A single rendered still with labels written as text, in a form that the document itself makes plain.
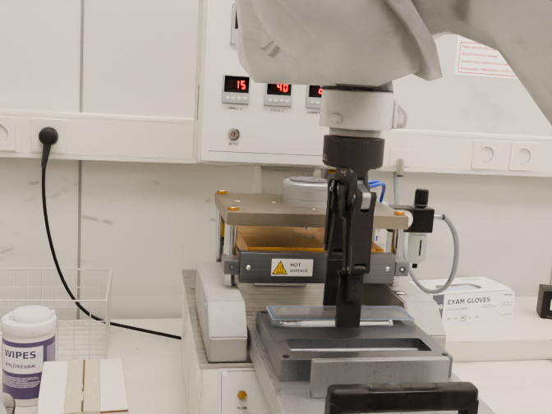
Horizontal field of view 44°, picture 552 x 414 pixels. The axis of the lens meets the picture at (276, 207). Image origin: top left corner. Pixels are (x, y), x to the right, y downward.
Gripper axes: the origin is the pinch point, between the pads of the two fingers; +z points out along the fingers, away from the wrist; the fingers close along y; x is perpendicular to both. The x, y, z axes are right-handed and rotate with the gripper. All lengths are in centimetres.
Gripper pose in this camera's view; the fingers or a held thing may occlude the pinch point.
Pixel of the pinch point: (342, 294)
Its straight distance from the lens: 88.4
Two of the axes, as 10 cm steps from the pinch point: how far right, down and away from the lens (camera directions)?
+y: 1.8, 1.7, -9.7
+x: 9.8, 0.3, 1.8
